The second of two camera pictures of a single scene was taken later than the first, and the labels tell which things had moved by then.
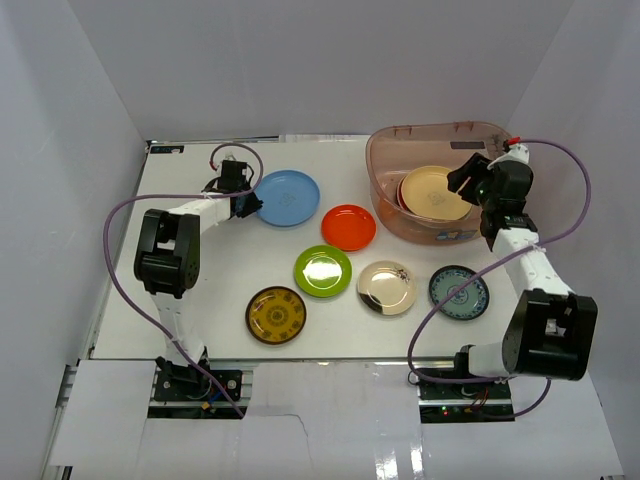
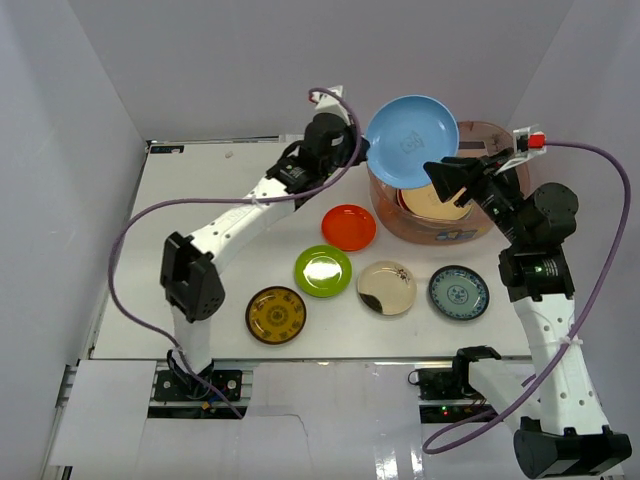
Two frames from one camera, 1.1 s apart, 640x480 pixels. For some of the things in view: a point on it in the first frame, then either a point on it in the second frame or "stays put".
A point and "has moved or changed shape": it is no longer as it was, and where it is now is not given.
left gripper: [248, 204] to [358, 145]
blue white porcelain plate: [468, 301] stays put
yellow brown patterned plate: [275, 315] stays put
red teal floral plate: [399, 196] stays put
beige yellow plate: [425, 191] stays put
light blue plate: [290, 198] has moved or changed shape
